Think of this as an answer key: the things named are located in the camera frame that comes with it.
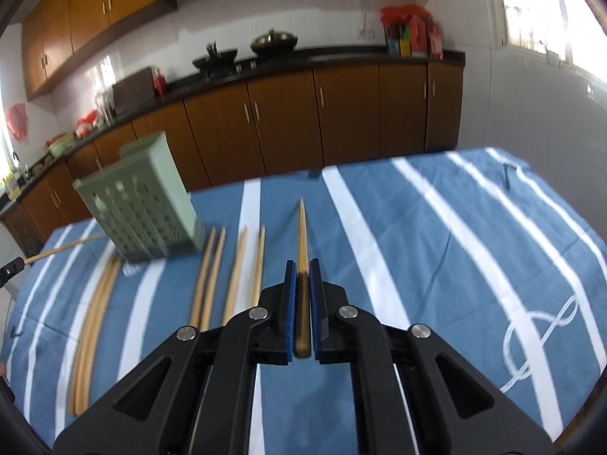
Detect blue white striped tablecloth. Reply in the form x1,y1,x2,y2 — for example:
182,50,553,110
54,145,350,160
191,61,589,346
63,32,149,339
1,147,606,454

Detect dark wooden chopstick group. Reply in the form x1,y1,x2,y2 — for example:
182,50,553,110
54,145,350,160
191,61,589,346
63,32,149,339
189,226,216,328

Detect black kitchen countertop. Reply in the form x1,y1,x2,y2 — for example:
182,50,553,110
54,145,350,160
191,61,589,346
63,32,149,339
0,44,467,219

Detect green basin on counter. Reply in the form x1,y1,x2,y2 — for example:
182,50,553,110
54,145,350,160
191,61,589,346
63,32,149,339
46,132,77,158

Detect black wok left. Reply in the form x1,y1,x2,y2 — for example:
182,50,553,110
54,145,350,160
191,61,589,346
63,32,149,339
192,41,237,73

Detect dark wooden cutting board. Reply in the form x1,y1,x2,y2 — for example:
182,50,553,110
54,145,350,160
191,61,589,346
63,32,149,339
112,67,156,115

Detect brown lower kitchen cabinets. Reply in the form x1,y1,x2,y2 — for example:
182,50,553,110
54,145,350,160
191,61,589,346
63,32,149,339
1,52,465,256

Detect red bag hanging on wall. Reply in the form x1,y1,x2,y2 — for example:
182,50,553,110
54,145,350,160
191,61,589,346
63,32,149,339
5,103,29,144

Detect red white bag on counter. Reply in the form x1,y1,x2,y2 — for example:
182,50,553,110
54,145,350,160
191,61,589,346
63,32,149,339
75,110,100,139

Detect red plastic bag on counter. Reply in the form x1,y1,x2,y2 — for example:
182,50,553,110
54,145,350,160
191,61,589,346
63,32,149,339
380,4,443,60

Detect green perforated utensil holder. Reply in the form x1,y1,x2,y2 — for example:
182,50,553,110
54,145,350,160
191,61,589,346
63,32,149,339
73,132,204,264

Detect black wok with lid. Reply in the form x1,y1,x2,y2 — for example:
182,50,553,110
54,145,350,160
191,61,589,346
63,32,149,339
250,29,298,58

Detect red bottle on counter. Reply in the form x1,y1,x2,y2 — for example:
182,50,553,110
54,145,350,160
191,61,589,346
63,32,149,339
152,68,167,97

